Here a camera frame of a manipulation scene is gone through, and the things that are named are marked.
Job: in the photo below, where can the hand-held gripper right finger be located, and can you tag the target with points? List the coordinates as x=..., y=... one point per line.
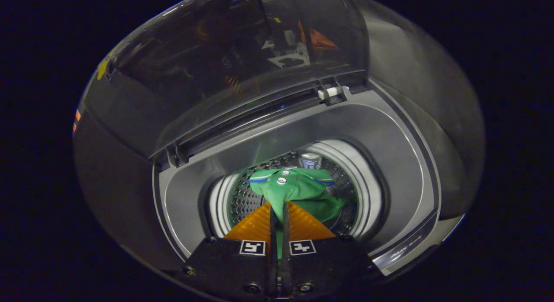
x=329, y=263

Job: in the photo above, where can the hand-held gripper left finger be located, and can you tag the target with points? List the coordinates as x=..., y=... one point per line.
x=229, y=263

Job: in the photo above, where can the green polo shirt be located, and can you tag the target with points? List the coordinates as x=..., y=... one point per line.
x=303, y=189

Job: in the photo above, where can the dark grey washing machine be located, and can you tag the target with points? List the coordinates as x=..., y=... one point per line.
x=389, y=163

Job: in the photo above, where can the dark transparent washing machine lid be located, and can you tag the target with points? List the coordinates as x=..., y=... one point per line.
x=207, y=68

